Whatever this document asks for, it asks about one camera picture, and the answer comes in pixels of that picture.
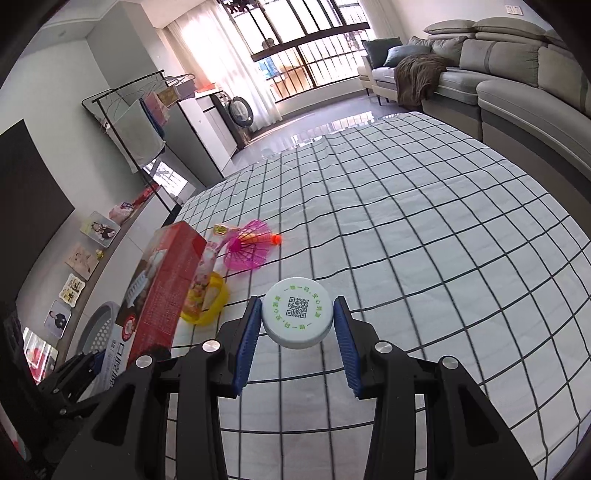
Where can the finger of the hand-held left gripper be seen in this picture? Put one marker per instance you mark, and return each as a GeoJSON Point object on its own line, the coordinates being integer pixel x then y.
{"type": "Point", "coordinates": [74, 367]}

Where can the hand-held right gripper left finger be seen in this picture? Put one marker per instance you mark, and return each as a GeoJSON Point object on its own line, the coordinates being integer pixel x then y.
{"type": "Point", "coordinates": [244, 350]}

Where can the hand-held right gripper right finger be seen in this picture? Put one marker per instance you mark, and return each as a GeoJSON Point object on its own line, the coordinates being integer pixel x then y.
{"type": "Point", "coordinates": [348, 350]}

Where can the grey plastic laundry basket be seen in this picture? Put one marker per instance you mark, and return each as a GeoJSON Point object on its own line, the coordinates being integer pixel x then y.
{"type": "Point", "coordinates": [94, 332]}

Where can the white round lid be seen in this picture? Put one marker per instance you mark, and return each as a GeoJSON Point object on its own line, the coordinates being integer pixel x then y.
{"type": "Point", "coordinates": [298, 309]}

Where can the red white cardboard box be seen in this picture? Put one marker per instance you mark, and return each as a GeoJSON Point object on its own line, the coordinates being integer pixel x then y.
{"type": "Point", "coordinates": [161, 286]}

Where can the yellow plastic bowl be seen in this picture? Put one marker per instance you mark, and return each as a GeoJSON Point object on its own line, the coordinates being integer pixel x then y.
{"type": "Point", "coordinates": [203, 318]}

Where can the pink printed snack packet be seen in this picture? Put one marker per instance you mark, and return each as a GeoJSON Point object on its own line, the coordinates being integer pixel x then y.
{"type": "Point", "coordinates": [205, 272]}

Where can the pink plastic basket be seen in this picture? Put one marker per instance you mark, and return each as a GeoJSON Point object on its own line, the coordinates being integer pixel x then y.
{"type": "Point", "coordinates": [249, 258]}

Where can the small yellowish packet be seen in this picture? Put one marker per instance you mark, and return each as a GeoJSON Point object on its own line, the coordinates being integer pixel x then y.
{"type": "Point", "coordinates": [221, 229]}

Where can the checkered bed sheet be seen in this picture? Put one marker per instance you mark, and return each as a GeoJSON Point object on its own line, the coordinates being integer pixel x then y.
{"type": "Point", "coordinates": [415, 230]}

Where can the pink plastic bag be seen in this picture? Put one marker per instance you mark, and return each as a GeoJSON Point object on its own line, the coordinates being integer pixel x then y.
{"type": "Point", "coordinates": [121, 213]}

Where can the black flat television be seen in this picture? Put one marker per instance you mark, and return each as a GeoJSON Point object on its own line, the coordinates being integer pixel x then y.
{"type": "Point", "coordinates": [27, 207]}

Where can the flat red item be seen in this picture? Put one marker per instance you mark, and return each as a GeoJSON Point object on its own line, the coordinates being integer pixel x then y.
{"type": "Point", "coordinates": [145, 196]}

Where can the washing machine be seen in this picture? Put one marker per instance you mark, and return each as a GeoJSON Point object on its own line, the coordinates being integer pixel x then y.
{"type": "Point", "coordinates": [240, 113]}

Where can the grey green towel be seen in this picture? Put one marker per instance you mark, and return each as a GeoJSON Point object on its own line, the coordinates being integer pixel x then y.
{"type": "Point", "coordinates": [138, 134]}

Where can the beige hanging bag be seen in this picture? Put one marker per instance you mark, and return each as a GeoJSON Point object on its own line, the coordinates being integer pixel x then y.
{"type": "Point", "coordinates": [167, 97]}

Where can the light grey armchair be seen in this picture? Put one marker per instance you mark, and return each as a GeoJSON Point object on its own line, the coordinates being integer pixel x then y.
{"type": "Point", "coordinates": [383, 78]}

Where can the brown blanket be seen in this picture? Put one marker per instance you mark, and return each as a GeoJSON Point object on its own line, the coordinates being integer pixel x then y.
{"type": "Point", "coordinates": [420, 78]}

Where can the black clothes rack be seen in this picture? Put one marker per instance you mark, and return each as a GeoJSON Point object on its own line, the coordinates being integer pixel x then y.
{"type": "Point", "coordinates": [129, 86]}

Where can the black barred window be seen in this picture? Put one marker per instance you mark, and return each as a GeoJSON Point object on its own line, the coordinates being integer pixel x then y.
{"type": "Point", "coordinates": [300, 60]}

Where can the white sheer curtain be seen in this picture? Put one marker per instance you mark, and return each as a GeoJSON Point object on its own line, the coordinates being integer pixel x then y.
{"type": "Point", "coordinates": [217, 55]}

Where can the blue grey cushion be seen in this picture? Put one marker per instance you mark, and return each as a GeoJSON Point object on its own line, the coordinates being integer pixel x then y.
{"type": "Point", "coordinates": [401, 56]}

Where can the dark grey cushion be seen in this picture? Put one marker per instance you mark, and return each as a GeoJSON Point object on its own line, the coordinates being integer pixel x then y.
{"type": "Point", "coordinates": [376, 50]}

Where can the grey sofa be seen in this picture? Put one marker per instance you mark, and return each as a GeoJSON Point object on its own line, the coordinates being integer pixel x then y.
{"type": "Point", "coordinates": [508, 92]}

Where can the red photo frame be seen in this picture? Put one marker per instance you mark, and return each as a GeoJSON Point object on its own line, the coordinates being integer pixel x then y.
{"type": "Point", "coordinates": [39, 355]}

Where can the dark portrait photo frame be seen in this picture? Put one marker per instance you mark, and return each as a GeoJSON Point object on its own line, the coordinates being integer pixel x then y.
{"type": "Point", "coordinates": [57, 319]}

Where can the yellow patterned photo frame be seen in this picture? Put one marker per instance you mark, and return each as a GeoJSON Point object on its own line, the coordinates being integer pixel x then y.
{"type": "Point", "coordinates": [71, 290]}

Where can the beige child photo frame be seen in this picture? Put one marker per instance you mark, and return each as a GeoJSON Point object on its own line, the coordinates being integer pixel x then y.
{"type": "Point", "coordinates": [82, 261]}

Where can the white wall socket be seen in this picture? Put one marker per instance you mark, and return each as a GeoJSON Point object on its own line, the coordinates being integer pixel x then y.
{"type": "Point", "coordinates": [513, 8]}

